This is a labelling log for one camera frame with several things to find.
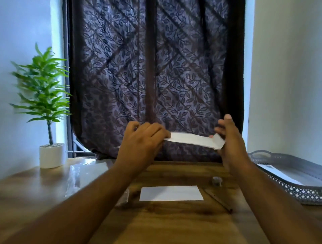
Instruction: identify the white plant pot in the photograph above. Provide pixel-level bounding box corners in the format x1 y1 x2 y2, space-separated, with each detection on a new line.
39 143 66 169

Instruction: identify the white paper envelope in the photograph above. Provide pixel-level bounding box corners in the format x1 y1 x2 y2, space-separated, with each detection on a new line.
164 132 226 151

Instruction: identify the person's right forearm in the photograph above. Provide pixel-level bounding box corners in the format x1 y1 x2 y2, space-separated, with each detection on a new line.
230 161 322 244

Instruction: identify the person's left forearm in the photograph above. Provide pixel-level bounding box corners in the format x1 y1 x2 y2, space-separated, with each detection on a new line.
0 161 137 244

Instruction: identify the green artificial plant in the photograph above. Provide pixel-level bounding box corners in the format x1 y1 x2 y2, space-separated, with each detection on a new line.
9 43 73 146

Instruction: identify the white envelope with label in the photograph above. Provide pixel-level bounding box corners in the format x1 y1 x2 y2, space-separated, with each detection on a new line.
257 164 305 186

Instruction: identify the person's left hand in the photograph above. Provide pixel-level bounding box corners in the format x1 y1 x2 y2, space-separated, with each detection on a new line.
115 121 172 174

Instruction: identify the person's right hand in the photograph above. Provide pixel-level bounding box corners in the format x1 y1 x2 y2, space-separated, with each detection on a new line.
214 114 250 174

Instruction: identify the small clear plastic wrapper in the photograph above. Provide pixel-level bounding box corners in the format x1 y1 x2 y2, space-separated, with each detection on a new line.
115 188 130 207

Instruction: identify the dark leaf-patterned curtain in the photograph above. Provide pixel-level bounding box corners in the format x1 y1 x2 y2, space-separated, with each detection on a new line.
67 0 246 163

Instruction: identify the dark window frame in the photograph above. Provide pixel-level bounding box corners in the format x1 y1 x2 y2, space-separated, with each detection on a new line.
62 0 97 159

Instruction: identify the grey perforated tray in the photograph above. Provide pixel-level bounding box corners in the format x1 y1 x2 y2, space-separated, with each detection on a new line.
248 150 322 206

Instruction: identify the white paper card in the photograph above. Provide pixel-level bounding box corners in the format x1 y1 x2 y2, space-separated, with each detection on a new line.
139 186 204 202

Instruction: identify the dark pencil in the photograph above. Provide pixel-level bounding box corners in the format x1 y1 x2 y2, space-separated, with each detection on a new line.
204 189 233 214

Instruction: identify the large clear plastic bag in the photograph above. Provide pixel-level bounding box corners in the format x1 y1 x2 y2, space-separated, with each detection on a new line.
65 162 114 199

